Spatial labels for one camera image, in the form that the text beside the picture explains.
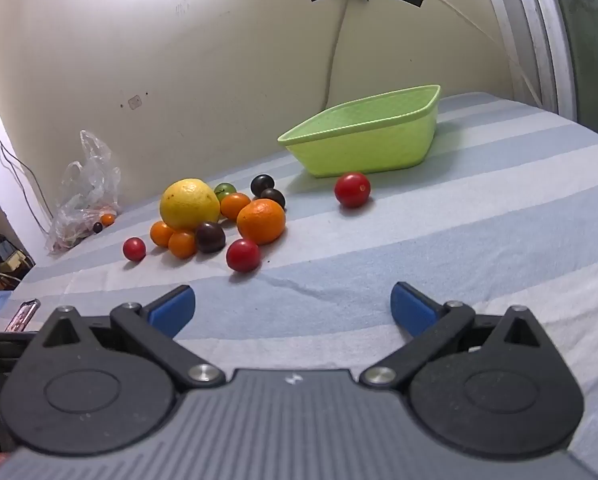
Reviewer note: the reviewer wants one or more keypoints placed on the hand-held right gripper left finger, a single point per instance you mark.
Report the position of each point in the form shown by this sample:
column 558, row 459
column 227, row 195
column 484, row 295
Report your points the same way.
column 171, row 310

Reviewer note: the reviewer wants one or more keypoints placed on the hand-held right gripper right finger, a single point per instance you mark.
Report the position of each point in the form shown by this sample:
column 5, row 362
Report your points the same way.
column 411, row 310

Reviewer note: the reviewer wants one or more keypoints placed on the orange cherry tomato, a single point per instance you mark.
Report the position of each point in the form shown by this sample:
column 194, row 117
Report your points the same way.
column 160, row 234
column 182, row 244
column 235, row 206

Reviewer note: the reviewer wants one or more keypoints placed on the small red cherry tomato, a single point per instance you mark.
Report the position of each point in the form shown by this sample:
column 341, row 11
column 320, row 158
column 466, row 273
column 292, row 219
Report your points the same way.
column 134, row 249

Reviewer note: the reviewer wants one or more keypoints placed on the dark purple cherry tomato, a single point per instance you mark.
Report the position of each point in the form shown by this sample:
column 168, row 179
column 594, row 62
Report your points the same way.
column 262, row 184
column 210, row 236
column 274, row 198

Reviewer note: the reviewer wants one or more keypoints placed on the large yellow lemon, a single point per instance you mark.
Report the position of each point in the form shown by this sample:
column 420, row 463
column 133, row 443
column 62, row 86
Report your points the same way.
column 189, row 205

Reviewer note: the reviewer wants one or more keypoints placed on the green cherry tomato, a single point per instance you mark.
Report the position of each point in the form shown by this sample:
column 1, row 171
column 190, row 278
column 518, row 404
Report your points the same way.
column 225, row 189

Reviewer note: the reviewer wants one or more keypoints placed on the light green plastic basket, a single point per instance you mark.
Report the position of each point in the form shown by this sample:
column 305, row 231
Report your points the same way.
column 369, row 140

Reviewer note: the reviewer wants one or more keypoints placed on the orange tomato inside bag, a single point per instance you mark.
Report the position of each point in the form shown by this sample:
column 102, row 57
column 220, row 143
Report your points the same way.
column 108, row 219

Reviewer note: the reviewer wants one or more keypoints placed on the dark tomato inside bag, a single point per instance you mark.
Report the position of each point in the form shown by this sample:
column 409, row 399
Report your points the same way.
column 97, row 227

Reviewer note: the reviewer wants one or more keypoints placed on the orange mandarin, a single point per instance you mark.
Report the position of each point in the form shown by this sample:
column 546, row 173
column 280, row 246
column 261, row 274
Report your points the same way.
column 261, row 222

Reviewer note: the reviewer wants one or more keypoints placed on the smartphone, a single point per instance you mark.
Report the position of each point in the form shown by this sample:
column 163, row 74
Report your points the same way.
column 25, row 314

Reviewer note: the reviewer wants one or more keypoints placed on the clear plastic bag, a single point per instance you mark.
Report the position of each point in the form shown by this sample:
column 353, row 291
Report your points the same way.
column 86, row 180

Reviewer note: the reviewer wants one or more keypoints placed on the white window frame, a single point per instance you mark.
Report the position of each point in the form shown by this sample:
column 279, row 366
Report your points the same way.
column 539, row 25

